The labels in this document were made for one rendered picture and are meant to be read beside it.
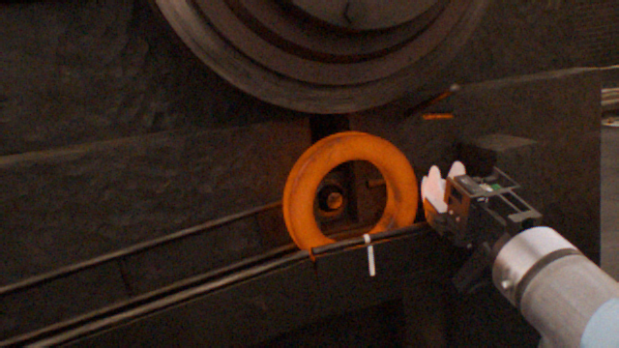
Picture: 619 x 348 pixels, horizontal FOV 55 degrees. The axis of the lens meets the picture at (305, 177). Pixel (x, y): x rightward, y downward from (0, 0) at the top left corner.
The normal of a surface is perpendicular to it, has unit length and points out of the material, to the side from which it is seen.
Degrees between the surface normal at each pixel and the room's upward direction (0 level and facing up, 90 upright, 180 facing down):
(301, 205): 90
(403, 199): 90
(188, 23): 90
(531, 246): 31
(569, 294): 45
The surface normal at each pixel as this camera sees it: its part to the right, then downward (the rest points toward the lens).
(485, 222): -0.94, 0.18
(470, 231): 0.34, 0.47
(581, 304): -0.63, -0.52
